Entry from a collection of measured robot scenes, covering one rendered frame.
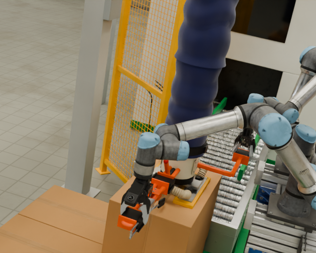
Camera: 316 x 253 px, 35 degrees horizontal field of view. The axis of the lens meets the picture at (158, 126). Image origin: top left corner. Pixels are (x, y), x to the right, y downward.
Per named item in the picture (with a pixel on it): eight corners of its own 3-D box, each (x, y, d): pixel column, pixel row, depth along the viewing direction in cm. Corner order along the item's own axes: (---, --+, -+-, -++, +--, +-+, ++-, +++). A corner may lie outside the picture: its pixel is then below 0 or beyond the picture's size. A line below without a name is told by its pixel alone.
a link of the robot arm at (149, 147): (164, 140, 182) (142, 138, 179) (159, 167, 186) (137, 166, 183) (159, 131, 189) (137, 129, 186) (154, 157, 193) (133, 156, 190)
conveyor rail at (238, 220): (271, 132, 507) (276, 115, 500) (277, 134, 505) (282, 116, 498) (222, 253, 300) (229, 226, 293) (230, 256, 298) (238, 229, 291)
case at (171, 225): (143, 214, 299) (154, 153, 284) (207, 236, 288) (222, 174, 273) (98, 269, 245) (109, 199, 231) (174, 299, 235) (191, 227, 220)
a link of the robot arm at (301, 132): (302, 156, 265) (309, 133, 260) (283, 146, 275) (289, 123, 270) (316, 154, 272) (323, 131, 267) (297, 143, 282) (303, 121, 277)
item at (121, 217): (125, 216, 201) (127, 205, 199) (142, 222, 199) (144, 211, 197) (117, 226, 194) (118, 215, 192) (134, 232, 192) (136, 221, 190)
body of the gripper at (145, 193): (151, 197, 197) (157, 170, 193) (143, 207, 190) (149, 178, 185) (134, 191, 199) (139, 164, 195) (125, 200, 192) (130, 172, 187)
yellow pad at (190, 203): (192, 174, 267) (194, 166, 266) (210, 180, 265) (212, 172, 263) (172, 203, 237) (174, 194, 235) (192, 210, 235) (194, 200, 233)
